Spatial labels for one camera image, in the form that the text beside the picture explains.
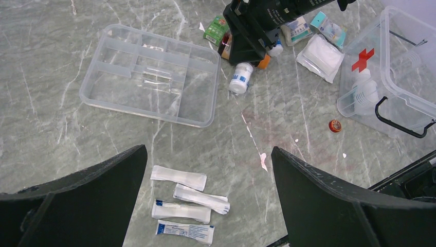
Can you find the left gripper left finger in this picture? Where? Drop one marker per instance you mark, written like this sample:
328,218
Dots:
90,207

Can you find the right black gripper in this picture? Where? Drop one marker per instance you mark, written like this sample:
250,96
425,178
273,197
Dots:
250,23

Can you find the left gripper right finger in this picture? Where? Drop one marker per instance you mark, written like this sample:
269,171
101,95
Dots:
320,209

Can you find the small white pill bottle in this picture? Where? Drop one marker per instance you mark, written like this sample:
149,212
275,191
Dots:
240,79

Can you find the teal striped packet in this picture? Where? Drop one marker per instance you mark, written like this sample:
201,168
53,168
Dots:
296,31

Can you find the teal carded blister pack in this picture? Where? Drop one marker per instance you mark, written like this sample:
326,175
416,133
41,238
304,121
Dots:
333,33

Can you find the large white bottle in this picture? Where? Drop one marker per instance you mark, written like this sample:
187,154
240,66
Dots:
365,94

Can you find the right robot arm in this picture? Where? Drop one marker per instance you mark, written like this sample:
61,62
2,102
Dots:
311,6

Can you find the white bottle blue label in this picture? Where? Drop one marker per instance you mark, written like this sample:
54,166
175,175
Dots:
276,50

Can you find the small green box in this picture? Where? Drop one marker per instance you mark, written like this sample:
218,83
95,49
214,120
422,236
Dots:
216,30

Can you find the white gauze pad packet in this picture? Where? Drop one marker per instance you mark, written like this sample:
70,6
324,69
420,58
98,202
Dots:
321,57

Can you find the small round red tin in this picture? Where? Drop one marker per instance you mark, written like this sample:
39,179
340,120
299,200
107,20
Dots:
335,126

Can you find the white sachet top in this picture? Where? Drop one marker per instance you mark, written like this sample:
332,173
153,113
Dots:
193,180

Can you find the blue printed sachet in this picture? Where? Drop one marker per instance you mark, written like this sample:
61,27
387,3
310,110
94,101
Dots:
200,232

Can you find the clear divided organizer tray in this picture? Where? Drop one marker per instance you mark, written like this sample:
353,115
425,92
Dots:
141,73

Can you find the clear first aid box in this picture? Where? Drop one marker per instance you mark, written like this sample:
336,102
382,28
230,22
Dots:
399,51

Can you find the black base frame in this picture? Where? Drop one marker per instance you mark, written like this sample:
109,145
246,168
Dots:
414,182

